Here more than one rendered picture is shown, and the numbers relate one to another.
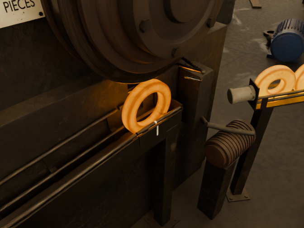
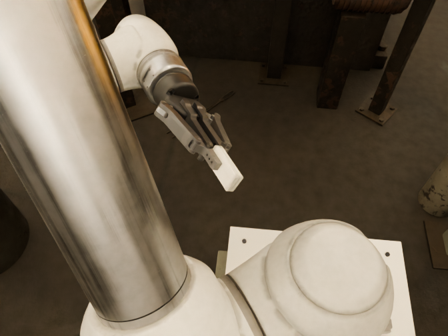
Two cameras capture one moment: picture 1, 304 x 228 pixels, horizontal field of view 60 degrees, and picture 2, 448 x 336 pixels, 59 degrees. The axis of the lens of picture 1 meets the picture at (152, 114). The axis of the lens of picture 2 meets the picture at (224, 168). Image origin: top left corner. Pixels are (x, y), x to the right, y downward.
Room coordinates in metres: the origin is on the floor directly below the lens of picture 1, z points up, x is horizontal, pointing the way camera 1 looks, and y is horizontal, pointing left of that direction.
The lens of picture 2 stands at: (-0.32, -0.92, 1.12)
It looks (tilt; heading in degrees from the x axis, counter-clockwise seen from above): 54 degrees down; 50
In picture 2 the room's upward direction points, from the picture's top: straight up
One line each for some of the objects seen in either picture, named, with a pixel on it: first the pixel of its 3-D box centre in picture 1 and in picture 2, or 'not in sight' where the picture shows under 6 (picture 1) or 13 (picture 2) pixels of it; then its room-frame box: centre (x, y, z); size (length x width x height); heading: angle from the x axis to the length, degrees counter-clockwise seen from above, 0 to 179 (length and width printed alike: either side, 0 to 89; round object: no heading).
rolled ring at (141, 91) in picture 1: (147, 107); not in sight; (0.65, 0.01, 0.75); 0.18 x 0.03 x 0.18; 133
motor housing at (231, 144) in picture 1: (221, 173); (354, 45); (0.77, -0.33, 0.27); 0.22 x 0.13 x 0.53; 133
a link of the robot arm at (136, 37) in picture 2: not in sight; (139, 51); (-0.04, -0.32, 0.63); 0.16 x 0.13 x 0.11; 77
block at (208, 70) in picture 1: (192, 95); not in sight; (0.81, -0.15, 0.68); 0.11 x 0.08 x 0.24; 43
